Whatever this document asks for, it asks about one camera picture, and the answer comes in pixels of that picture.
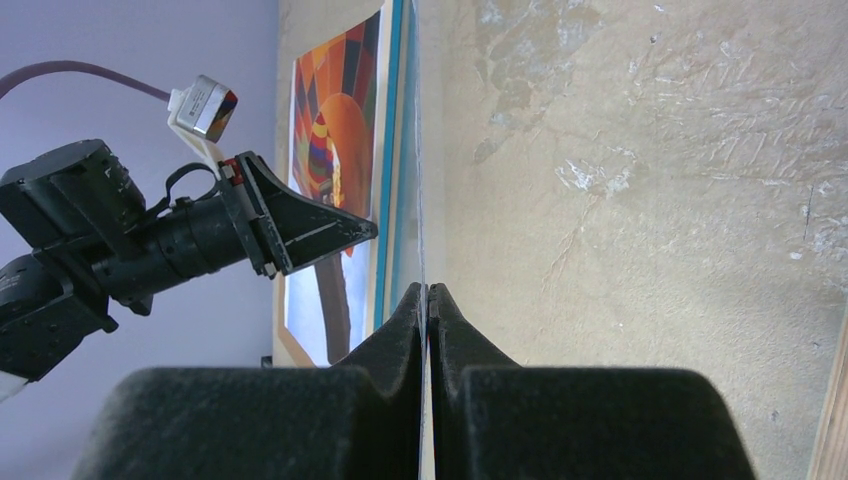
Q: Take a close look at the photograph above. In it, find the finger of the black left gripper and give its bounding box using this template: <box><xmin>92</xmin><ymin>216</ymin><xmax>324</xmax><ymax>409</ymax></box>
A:
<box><xmin>248</xmin><ymin>153</ymin><xmax>378</xmax><ymax>273</ymax></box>

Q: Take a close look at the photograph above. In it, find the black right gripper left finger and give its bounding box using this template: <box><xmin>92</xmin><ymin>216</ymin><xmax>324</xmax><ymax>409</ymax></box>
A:
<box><xmin>73</xmin><ymin>283</ymin><xmax>423</xmax><ymax>479</ymax></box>

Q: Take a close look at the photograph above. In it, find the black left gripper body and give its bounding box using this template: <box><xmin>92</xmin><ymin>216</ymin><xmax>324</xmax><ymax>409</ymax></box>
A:
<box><xmin>93</xmin><ymin>151</ymin><xmax>292</xmax><ymax>312</ymax></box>

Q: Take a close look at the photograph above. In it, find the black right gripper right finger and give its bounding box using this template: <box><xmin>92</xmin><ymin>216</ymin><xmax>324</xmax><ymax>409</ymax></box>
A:
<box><xmin>427</xmin><ymin>284</ymin><xmax>755</xmax><ymax>479</ymax></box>

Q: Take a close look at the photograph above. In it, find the hot air balloon photo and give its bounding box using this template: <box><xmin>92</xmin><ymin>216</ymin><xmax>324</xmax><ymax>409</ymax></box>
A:
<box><xmin>281</xmin><ymin>2</ymin><xmax>385</xmax><ymax>366</ymax></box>

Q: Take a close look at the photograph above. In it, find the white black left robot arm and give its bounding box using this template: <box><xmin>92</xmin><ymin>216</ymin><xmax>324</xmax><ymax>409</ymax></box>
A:
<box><xmin>1</xmin><ymin>139</ymin><xmax>378</xmax><ymax>399</ymax></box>

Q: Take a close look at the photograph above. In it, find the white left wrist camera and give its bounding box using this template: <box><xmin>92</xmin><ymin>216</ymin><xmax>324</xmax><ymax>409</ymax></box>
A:
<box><xmin>167</xmin><ymin>75</ymin><xmax>238</xmax><ymax>180</ymax></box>

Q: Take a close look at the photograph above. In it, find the brown frame backing board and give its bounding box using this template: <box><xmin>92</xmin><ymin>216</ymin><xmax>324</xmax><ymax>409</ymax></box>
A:
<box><xmin>272</xmin><ymin>1</ymin><xmax>409</xmax><ymax>367</ymax></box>

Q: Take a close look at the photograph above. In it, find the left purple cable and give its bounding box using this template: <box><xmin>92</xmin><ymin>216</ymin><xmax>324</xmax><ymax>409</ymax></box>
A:
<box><xmin>0</xmin><ymin>59</ymin><xmax>174</xmax><ymax>104</ymax></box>

